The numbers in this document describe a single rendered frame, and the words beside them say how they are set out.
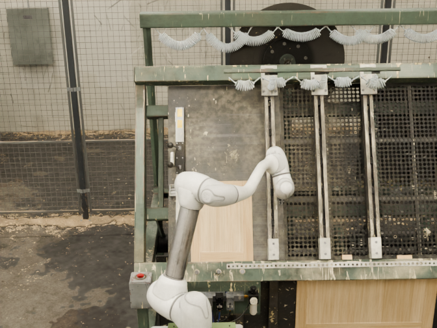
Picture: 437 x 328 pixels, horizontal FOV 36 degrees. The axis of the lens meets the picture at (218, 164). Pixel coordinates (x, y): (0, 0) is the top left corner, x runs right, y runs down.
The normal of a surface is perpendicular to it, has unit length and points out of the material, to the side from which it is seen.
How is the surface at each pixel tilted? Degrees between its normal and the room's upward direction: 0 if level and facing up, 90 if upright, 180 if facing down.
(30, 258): 0
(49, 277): 0
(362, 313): 90
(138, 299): 90
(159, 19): 90
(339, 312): 90
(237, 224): 58
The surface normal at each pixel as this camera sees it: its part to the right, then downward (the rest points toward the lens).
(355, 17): 0.01, 0.37
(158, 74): 0.00, -0.18
